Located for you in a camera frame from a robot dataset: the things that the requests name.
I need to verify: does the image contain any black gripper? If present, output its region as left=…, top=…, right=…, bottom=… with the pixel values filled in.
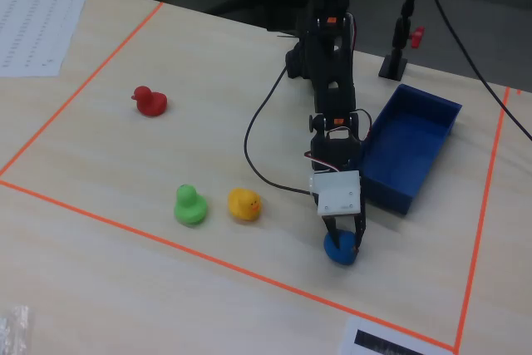
left=309, top=128, right=367, bottom=251

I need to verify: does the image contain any blue rubber duck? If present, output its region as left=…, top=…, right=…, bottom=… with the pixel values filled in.
left=323, top=229, right=359, bottom=267

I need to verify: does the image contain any blue plastic box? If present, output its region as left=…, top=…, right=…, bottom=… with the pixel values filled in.
left=359, top=83, right=464, bottom=215

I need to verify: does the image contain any yellow rubber duck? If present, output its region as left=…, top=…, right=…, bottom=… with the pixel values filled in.
left=227, top=187, right=263, bottom=222

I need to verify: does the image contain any green rubber duck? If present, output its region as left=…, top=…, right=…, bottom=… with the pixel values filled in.
left=173, top=184, right=209, bottom=227

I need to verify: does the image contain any red rubber duck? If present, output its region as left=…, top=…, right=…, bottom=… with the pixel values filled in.
left=131, top=85, right=169, bottom=117

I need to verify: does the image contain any white paper with barcode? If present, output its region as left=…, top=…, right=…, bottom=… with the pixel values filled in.
left=338, top=316, right=456, bottom=355

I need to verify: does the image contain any orange tape line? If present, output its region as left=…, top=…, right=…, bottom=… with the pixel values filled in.
left=453, top=86, right=511, bottom=354
left=0, top=179, right=457, bottom=352

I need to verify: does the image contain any black stand with clamp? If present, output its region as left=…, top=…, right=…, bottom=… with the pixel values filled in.
left=377, top=0, right=429, bottom=81

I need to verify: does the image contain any red clamp knob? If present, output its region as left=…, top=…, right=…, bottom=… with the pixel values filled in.
left=409, top=26, right=426, bottom=50

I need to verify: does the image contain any clear plastic bag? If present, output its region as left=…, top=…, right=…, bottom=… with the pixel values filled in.
left=0, top=303, right=32, bottom=355

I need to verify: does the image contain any white printed paper sheet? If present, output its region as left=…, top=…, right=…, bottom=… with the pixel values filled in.
left=0, top=0, right=91, bottom=78

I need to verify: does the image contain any white camera box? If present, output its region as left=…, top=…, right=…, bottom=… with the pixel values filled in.
left=308, top=170, right=362, bottom=219

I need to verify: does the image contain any black camera cable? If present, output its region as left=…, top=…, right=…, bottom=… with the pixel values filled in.
left=244, top=64, right=312, bottom=196

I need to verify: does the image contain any thin black cable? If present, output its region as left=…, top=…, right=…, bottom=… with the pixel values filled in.
left=421, top=0, right=532, bottom=142

